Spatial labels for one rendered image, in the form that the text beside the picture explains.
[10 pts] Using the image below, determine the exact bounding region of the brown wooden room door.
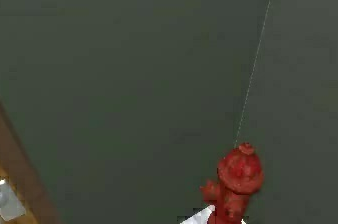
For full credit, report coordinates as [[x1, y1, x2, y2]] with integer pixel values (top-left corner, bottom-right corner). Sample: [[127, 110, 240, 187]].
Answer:
[[0, 57, 63, 224]]

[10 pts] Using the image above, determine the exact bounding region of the red fire hydrant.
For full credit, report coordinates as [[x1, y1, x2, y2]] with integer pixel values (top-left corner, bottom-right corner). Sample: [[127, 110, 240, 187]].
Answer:
[[199, 142, 265, 224]]

